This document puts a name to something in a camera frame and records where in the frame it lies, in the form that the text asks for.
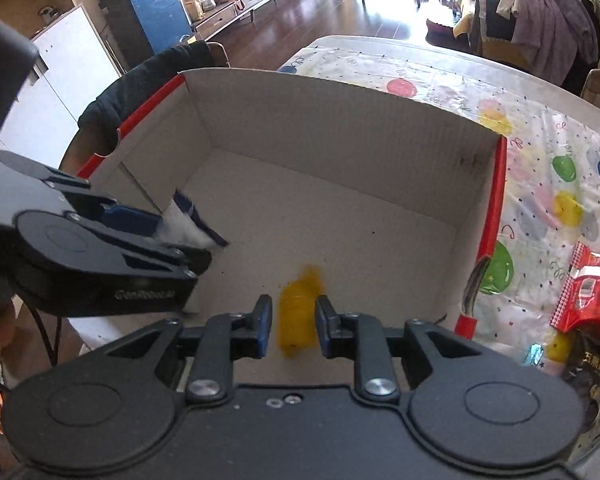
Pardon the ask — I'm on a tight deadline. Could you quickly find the white blue snack packet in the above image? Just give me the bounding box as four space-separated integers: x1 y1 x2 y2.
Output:
152 190 228 249

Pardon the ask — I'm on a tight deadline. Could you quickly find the yellow snack packet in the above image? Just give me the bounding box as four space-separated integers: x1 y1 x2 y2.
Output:
277 266 325 359

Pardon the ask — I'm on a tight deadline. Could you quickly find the red snack bag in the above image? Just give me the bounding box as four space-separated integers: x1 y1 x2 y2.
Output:
550 242 600 333

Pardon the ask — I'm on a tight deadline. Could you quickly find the black jacket on chair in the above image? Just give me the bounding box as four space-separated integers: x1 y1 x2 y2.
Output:
78 41 214 151

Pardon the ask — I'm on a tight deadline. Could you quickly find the white refrigerator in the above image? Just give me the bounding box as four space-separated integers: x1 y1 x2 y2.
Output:
0 6 120 168

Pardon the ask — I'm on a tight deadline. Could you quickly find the red white cardboard box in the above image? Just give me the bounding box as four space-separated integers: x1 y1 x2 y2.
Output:
76 67 510 396

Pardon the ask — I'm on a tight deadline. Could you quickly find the blue cabinet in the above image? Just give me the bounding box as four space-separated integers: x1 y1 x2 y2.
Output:
105 0 193 68

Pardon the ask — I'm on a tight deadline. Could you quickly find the balloon birthday tablecloth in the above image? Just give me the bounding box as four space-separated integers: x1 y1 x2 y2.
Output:
282 36 600 376

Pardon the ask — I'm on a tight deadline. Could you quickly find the purple blanket on sofa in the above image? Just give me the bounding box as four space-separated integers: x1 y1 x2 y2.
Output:
498 0 600 86

